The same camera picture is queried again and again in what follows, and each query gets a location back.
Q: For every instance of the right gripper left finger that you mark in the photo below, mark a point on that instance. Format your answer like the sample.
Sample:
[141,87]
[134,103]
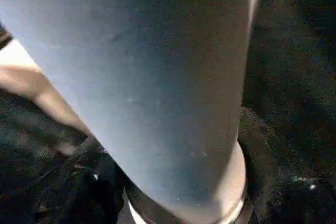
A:
[92,190]

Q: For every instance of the black mat cloth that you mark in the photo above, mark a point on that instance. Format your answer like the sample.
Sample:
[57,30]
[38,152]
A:
[294,77]

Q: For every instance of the white plastic table leg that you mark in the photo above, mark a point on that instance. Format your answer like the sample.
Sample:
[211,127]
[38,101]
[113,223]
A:
[144,77]

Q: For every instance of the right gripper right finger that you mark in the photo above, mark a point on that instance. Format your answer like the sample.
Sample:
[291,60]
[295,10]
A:
[283,176]

